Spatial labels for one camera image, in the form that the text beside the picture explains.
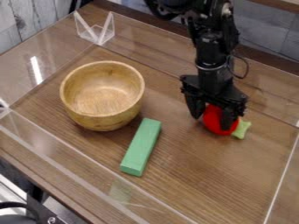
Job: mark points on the black metal mount bracket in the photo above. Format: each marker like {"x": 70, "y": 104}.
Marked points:
{"x": 43, "y": 215}

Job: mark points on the wooden bowl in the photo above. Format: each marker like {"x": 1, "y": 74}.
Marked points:
{"x": 102, "y": 95}

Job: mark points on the green rectangular block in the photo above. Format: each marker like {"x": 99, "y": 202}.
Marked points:
{"x": 140, "y": 147}

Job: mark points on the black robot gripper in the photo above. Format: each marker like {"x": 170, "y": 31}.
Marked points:
{"x": 211, "y": 86}

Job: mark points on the clear acrylic corner bracket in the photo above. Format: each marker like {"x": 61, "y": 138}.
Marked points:
{"x": 96, "y": 34}

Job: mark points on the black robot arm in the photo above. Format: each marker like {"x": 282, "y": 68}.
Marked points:
{"x": 215, "y": 38}

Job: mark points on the clear acrylic tray enclosure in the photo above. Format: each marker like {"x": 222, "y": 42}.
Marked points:
{"x": 203, "y": 179}

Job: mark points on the red plush fruit green leaf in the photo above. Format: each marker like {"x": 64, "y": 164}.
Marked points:
{"x": 211, "y": 122}

